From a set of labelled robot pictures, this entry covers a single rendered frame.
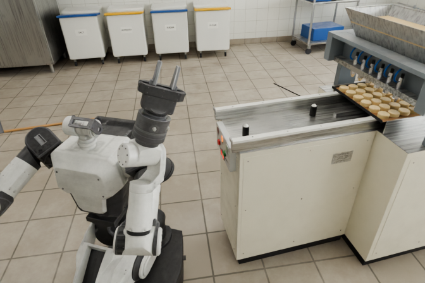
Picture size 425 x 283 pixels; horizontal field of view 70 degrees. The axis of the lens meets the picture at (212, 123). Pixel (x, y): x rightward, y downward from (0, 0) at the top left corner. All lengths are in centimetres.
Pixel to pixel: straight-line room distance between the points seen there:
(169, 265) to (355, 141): 114
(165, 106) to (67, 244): 161
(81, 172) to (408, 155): 132
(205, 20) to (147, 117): 408
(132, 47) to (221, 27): 138
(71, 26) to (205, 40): 194
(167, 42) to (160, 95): 408
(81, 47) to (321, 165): 411
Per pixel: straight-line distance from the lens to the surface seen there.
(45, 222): 247
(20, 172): 127
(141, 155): 82
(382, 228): 186
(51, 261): 222
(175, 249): 183
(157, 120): 78
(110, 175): 109
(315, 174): 160
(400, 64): 151
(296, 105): 170
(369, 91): 185
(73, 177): 116
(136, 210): 86
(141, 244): 90
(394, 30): 158
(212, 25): 483
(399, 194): 171
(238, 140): 130
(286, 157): 144
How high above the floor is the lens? 164
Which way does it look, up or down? 31 degrees down
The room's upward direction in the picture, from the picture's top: 1 degrees counter-clockwise
